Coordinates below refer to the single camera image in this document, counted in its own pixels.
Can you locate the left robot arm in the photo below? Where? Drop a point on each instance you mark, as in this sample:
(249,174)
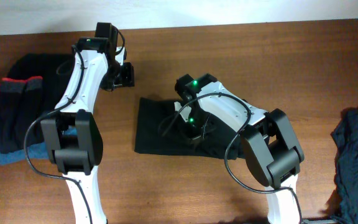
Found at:
(73,141)

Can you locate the middle dark sock red cuff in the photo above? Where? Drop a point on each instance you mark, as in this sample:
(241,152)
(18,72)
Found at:
(10,97)

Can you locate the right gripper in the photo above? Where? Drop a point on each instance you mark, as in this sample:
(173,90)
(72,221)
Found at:
(197,137)

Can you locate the right dark sock red cuff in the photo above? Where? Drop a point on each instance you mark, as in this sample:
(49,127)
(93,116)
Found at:
(28,108)

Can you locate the black t-shirt with logo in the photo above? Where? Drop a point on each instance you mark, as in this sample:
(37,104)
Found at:
(153,119)

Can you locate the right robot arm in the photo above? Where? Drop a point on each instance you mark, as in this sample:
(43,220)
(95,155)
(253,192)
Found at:
(271,148)

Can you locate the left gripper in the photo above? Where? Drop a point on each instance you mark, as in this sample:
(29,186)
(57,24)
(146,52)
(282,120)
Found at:
(128,76)

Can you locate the dark grey knit garment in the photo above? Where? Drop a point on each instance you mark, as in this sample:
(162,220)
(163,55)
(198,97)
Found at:
(345,137)

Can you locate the folded black garment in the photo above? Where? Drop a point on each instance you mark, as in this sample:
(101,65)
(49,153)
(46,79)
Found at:
(55,69)

